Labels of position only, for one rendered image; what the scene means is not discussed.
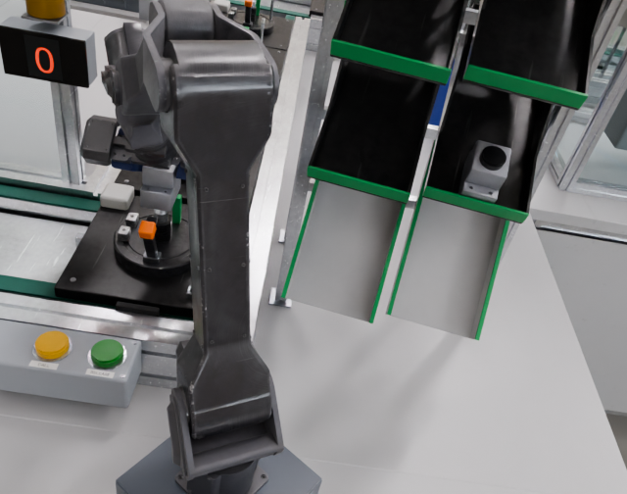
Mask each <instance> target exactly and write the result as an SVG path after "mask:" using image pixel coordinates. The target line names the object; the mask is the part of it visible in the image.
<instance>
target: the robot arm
mask: <svg viewBox="0 0 627 494"><path fill-rule="evenodd" d="M104 42H105V47H106V53H107V58H108V64H109V65H108V66H105V70H104V71H101V77H102V83H103V85H104V88H105V90H106V92H107V94H108V95H109V96H110V97H111V98H112V103H114V105H115V106H116V108H115V111H116V117H117V118H116V119H115V118H109V117H103V116H97V115H93V116H92V117H90V118H89V119H88V120H87V121H86V125H85V129H84V133H83V137H82V141H81V145H80V150H79V152H80V155H81V156H82V158H83V159H84V160H85V162H86V163H88V164H94V165H100V166H110V165H111V164H112V167H113V168H115V169H120V170H126V171H132V172H142V167H143V166H148V167H154V168H160V169H167V170H169V168H170V165H176V166H177V165H178V168H177V173H176V178H179V179H186V187H187V206H188V225H189V244H190V254H189V258H190V264H191V283H192V302H193V322H194V329H193V333H194V334H193V335H192V337H191V338H190V339H189V340H184V341H180V342H179V344H178V346H177V348H176V351H175V353H176V382H177V387H174V388H172V389H171V394H170V395H169V401H170V403H169V405H168V407H167V412H168V419H169V433H170V441H171V458H172V462H173V463H174V464H176V465H178V466H180V467H181V468H182V470H181V471H180V472H179V473H178V474H177V475H176V476H175V482H176V484H177V485H178V486H179V487H180V488H181V489H182V490H183V491H185V492H186V493H187V494H256V493H257V492H258V491H259V490H260V489H261V488H262V487H263V486H264V485H265V484H266V483H267V481H268V474H267V473H266V472H265V471H264V470H263V469H261V468H260V467H259V466H258V461H259V460H260V459H261V458H264V457H268V456H271V455H273V456H275V455H278V454H280V453H281V452H282V451H283V450H284V443H283V436H282V430H281V424H280V418H279V412H278V406H277V400H276V394H275V388H274V383H273V379H272V377H271V374H270V371H269V368H268V367H267V365H266V364H265V362H264V360H263V359H262V357H261V356H260V354H259V353H258V351H257V350H256V348H255V346H254V345H253V343H252V342H251V338H252V336H251V327H250V263H251V259H250V210H249V177H250V174H249V172H250V169H251V167H252V165H253V164H254V163H255V162H256V160H257V158H258V157H259V155H260V154H261V152H262V150H263V149H264V147H265V145H266V143H267V142H268V140H269V138H270V136H271V130H272V117H273V106H274V105H275V104H276V102H277V98H278V93H279V74H278V70H277V65H276V64H275V62H274V60H273V58H272V57H271V55H270V54H269V52H268V51H267V49H266V48H265V46H264V44H263V43H262V41H261V40H260V38H259V37H258V35H257V34H255V33H254V32H252V31H251V30H249V29H247V28H246V27H244V26H242V25H240V24H238V23H236V22H235V21H233V20H231V19H229V18H227V17H226V16H224V15H223V14H222V12H221V11H220V9H219V7H218V6H217V4H215V3H210V2H209V1H208V0H158V1H151V2H150V6H149V25H148V27H147V28H146V29H144V28H141V23H123V25H122V27H121V28H117V29H115V30H113V31H111V32H110V33H108V34H107V36H105V37H104ZM118 126H121V128H120V129H119V133H118V135H117V136H116V133H117V128H118ZM176 158H177V160H176Z"/></svg>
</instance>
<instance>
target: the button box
mask: <svg viewBox="0 0 627 494"><path fill-rule="evenodd" d="M48 331H61V332H63V333H64V334H65V335H66V336H67V337H68V338H69V342H70V347H69V350H68V351H67V352H66V353H65V354H64V355H63V356H61V357H59V358H56V359H44V358H41V357H39V356H38V355H37V353H36V350H35V341H36V339H37V338H38V337H39V336H40V335H41V334H43V333H45V332H48ZM104 339H114V340H117V341H118V342H119V343H120V344H121V345H122V347H123V357H122V359H121V361H120V362H119V363H118V364H116V365H115V366H112V367H109V368H102V367H98V366H96V365H95V364H94V363H93V362H92V360H91V355H90V351H91V348H92V347H93V345H94V344H95V343H97V342H99V341H101V340H104ZM141 370H142V354H141V341H139V340H132V339H126V338H119V337H114V336H107V335H101V334H94V333H88V332H81V331H74V330H68V329H61V328H56V327H49V326H43V325H36V324H30V323H23V322H17V321H5V320H0V390H5V391H12V392H19V393H25V394H32V395H39V396H46V397H52V398H59V399H66V400H73V401H79V402H86V403H92V404H99V405H106V406H113V407H120V408H127V407H128V406H129V403H130V400H131V397H132V394H133V391H134V389H135V386H136V383H137V380H138V377H139V374H140V373H141Z"/></svg>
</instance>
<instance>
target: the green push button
mask: <svg viewBox="0 0 627 494"><path fill-rule="evenodd" d="M90 355H91V360H92V362H93V363H94V364H95V365H96V366H98V367H102V368H109V367H112V366H115V365H116V364H118V363H119V362H120V361H121V359H122V357H123V347H122V345H121V344H120V343H119V342H118V341H117V340H114V339H104V340H101V341H99V342H97V343H95V344H94V345H93V347H92V348H91V351H90Z"/></svg>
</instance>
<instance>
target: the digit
mask: <svg viewBox="0 0 627 494"><path fill-rule="evenodd" d="M24 45H25V52H26V58H27V65H28V72H29V75H35V76H40V77H46V78H51V79H56V80H63V75H62V66H61V56H60V47H59V40H54V39H48V38H43V37H37V36H32V35H26V34H24Z"/></svg>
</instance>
